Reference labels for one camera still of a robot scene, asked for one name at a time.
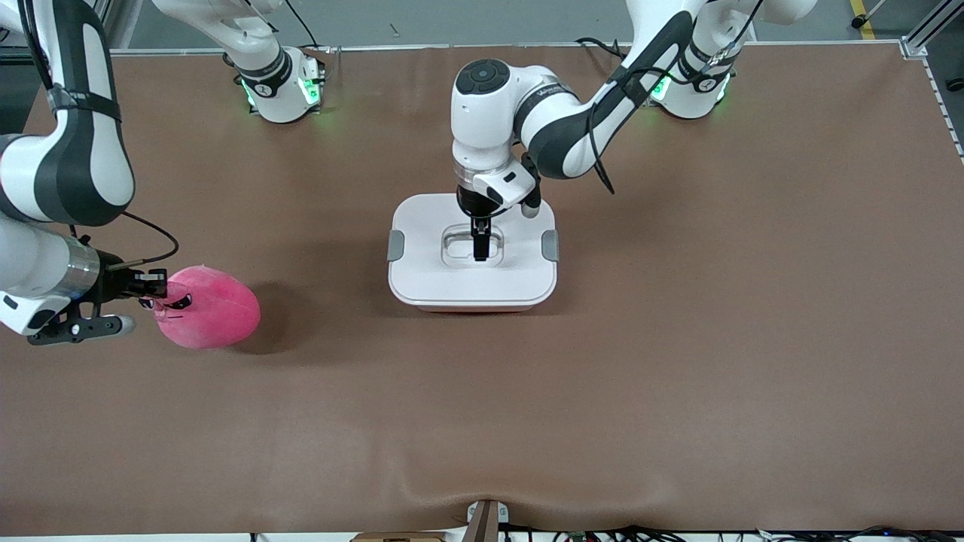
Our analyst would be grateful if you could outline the white lid with grey clips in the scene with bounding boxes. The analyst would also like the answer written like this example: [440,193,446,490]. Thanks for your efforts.
[386,193,560,308]

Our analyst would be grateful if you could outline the pink plush toy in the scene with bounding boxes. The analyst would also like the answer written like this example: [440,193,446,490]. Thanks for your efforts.
[153,265,261,349]

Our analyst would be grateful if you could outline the pink plastic box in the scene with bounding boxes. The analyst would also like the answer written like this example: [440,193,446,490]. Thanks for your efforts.
[413,297,539,313]

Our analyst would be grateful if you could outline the brown table mat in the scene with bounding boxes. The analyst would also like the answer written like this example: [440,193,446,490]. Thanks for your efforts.
[0,44,964,537]

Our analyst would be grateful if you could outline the brown cardboard piece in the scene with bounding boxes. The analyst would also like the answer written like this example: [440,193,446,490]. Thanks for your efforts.
[350,531,447,542]

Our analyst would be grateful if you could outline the black stand foot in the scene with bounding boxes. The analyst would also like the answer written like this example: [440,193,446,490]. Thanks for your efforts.
[851,0,889,29]

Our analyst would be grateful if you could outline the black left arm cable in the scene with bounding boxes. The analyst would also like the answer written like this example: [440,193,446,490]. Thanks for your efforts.
[589,0,763,195]

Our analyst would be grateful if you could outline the black left base cable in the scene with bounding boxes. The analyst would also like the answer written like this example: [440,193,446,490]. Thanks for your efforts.
[576,36,630,59]

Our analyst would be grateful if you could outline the black base cable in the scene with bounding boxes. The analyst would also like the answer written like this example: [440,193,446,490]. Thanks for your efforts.
[282,0,321,50]
[576,36,630,59]

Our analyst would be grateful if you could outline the black right base cable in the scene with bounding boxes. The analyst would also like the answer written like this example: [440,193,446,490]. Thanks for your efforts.
[282,0,321,50]

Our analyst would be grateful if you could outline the brown post with bracket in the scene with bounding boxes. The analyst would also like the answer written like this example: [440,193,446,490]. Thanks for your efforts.
[465,499,511,542]

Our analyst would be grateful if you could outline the short dotted table edge rail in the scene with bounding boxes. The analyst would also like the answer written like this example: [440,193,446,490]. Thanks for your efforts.
[920,54,964,163]

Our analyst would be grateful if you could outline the aluminium frame strut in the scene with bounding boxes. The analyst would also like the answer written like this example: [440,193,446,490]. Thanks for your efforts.
[900,0,964,59]

